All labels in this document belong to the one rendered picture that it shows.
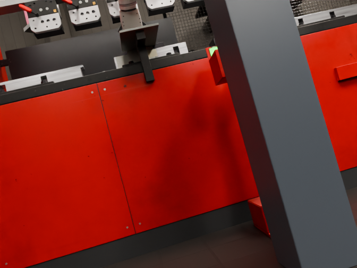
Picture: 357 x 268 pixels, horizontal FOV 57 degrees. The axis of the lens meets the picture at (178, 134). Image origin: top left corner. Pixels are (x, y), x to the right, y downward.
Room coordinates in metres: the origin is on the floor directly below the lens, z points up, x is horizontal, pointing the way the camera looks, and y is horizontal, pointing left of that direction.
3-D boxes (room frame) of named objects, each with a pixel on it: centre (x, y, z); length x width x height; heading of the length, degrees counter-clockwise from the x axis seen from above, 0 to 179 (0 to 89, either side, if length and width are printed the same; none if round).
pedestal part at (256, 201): (1.39, -0.33, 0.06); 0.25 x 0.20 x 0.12; 4
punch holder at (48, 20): (1.65, 0.51, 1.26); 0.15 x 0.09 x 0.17; 99
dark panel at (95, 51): (2.19, 0.39, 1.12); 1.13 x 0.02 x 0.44; 99
